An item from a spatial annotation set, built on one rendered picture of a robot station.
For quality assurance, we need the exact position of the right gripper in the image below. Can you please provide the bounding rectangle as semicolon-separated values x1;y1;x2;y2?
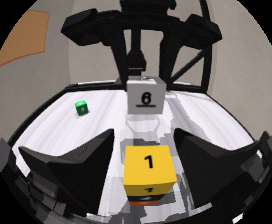
61;0;222;92

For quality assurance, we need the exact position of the yellow block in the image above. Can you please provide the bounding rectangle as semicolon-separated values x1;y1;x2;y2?
123;145;177;196

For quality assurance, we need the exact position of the white block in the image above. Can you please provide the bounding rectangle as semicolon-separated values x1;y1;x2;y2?
127;76;167;115

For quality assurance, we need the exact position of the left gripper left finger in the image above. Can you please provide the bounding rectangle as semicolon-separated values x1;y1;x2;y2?
18;128;115;215

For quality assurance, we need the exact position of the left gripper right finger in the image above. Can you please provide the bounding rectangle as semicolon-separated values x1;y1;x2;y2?
173;128;262;209

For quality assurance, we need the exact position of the green block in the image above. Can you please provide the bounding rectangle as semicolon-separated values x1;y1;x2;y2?
75;100;89;116

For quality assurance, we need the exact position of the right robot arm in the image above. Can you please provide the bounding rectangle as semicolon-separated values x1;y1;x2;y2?
119;0;177;76

